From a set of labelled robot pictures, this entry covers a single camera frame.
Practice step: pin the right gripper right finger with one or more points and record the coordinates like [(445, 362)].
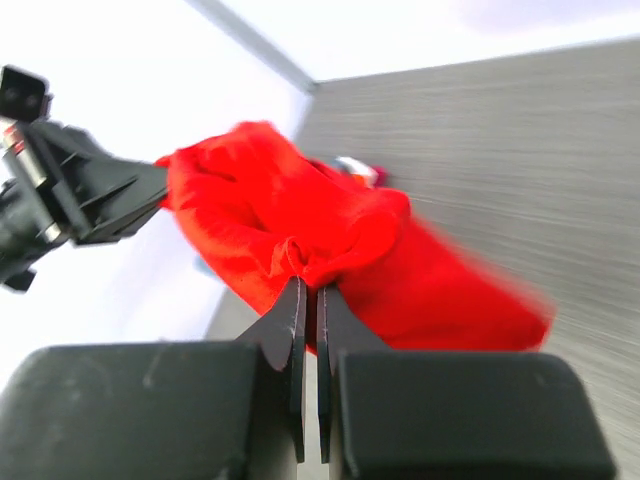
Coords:
[(393, 414)]

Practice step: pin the left aluminium frame post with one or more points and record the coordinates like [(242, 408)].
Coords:
[(240, 31)]

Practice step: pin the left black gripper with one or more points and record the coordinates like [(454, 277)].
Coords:
[(60, 192)]

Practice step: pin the red t shirt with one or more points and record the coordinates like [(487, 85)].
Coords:
[(260, 213)]

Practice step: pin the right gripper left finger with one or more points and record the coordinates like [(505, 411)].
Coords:
[(172, 410)]

